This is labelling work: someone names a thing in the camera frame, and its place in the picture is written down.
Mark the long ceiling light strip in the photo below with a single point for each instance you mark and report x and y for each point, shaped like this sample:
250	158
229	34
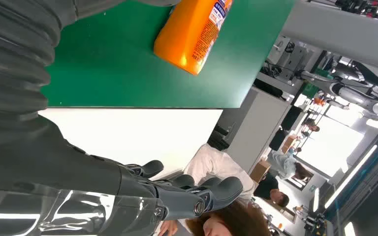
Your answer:
350	177

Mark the white humanoid robot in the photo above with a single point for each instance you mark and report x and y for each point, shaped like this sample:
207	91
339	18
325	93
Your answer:
348	92

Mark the brown cardboard box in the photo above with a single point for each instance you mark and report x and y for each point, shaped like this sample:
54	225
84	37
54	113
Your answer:
260	171

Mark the black monitor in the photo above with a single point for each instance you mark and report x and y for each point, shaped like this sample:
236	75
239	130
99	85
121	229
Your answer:
291	118

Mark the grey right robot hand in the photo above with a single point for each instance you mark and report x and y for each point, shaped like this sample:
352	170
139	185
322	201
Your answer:
62	176

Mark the person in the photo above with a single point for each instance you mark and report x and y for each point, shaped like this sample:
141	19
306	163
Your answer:
215	166
283	163
265	189

